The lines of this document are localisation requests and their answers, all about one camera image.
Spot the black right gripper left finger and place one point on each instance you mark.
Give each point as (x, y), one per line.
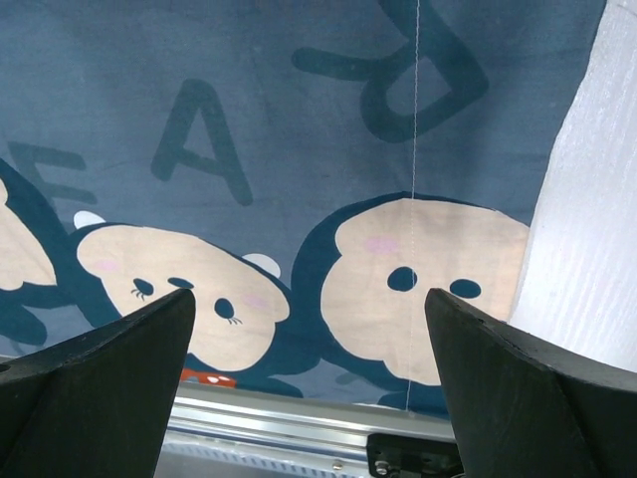
(97, 405)

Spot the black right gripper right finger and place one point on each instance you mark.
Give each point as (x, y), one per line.
(523, 407)

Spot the blue cartoon placemat cloth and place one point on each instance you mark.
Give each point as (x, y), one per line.
(309, 170)

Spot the aluminium mounting rail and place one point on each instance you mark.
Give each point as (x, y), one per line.
(223, 432)

